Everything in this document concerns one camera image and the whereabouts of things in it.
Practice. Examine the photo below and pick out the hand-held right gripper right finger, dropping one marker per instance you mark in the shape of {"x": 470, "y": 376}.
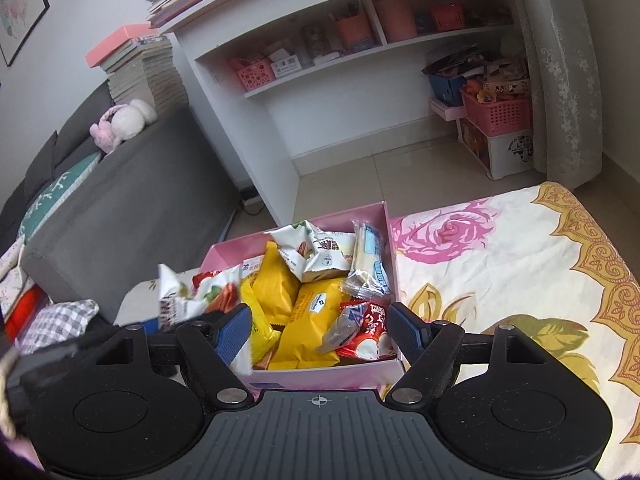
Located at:
{"x": 407, "y": 331}

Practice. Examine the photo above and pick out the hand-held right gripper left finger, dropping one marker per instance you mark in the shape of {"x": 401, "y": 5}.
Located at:
{"x": 232, "y": 335}

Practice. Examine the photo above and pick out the yellow packet with blue label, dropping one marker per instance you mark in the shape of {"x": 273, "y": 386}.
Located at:
{"x": 260, "y": 330}

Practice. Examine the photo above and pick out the large plain yellow packet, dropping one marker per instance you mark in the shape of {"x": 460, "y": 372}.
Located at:
{"x": 275, "y": 285}

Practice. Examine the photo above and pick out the small silver snack packet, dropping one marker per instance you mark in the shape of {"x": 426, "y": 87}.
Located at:
{"x": 337, "y": 335}

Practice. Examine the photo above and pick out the lotus root chip packet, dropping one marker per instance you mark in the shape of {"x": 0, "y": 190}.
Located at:
{"x": 252, "y": 267}

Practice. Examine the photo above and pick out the small yellow printed packet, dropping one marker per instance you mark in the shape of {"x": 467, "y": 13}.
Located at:
{"x": 305, "y": 325}

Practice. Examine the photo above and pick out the clear cake roll packet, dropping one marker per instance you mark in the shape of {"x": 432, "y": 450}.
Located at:
{"x": 370, "y": 260}

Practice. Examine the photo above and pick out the pink cardboard box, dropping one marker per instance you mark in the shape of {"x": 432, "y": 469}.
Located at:
{"x": 225, "y": 255}

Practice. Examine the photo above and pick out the white green snack packet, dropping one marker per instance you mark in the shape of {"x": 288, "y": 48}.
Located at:
{"x": 320, "y": 250}

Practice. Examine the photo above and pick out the grey checked blanket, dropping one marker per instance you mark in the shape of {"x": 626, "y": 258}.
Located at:
{"x": 60, "y": 322}

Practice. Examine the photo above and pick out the red cushion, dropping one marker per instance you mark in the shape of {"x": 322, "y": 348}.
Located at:
{"x": 27, "y": 312}

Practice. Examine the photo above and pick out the floral cream cushion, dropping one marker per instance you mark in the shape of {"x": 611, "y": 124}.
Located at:
{"x": 15, "y": 265}

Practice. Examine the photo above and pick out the grey sofa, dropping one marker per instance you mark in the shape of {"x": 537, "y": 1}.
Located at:
{"x": 150, "y": 200}

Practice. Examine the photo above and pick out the teal patterned cushion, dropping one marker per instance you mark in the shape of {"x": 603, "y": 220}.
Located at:
{"x": 55, "y": 190}

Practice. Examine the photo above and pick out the white printed box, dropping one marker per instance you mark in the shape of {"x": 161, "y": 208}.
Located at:
{"x": 500, "y": 155}

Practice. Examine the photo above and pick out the pink stand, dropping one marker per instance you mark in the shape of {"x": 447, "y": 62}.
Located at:
{"x": 445, "y": 110}

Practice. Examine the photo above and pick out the white shelf unit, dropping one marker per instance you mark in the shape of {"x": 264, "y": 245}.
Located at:
{"x": 350, "y": 110}

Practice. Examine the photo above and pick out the pink plush toy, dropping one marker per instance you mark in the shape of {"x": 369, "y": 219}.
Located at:
{"x": 104, "y": 132}

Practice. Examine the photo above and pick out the large pink basket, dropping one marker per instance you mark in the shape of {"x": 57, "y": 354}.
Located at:
{"x": 497, "y": 112}

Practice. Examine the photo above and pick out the white plush toy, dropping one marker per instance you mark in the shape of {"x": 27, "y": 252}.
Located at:
{"x": 134, "y": 119}

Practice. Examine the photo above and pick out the blue storage box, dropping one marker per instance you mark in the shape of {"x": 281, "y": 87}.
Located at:
{"x": 446, "y": 89}

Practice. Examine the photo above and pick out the small pink holed basket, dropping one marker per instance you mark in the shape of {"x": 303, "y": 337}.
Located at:
{"x": 252, "y": 75}

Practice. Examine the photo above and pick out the stack of books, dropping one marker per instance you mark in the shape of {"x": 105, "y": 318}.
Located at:
{"x": 145, "y": 77}

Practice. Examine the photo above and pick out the white labelled box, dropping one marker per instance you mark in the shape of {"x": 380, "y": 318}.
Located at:
{"x": 286, "y": 67}

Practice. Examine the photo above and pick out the beige lace curtain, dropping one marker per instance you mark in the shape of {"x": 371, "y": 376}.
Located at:
{"x": 560, "y": 70}

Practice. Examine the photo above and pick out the pink cup with pens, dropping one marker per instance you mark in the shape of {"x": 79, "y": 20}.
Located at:
{"x": 354, "y": 32}

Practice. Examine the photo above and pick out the plain pink cup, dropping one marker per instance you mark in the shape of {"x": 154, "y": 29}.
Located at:
{"x": 396, "y": 20}

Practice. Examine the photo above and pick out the flat pink box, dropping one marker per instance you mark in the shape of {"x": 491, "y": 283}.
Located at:
{"x": 117, "y": 42}

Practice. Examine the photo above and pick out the small red basket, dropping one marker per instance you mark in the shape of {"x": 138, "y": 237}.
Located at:
{"x": 447, "y": 16}

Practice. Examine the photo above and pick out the framed wall picture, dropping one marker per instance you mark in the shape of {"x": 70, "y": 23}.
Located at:
{"x": 22, "y": 10}

